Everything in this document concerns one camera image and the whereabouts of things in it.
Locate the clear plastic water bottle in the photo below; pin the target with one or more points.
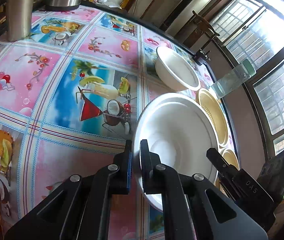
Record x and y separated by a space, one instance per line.
234 79

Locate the colourful fruit tablecloth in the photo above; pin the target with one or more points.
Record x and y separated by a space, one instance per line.
70 96

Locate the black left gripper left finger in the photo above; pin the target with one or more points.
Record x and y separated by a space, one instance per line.
79 208

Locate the white paper bowl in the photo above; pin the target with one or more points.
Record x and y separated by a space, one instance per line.
175 71

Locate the cream patterned bowl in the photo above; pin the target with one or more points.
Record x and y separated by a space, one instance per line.
231 159
212 108

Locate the large white plate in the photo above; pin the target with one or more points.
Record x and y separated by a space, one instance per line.
180 132

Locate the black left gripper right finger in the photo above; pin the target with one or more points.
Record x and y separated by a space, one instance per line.
193 207

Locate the tall steel thermos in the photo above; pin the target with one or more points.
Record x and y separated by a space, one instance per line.
18 19

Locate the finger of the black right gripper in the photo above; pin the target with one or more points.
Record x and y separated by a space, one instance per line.
222 166

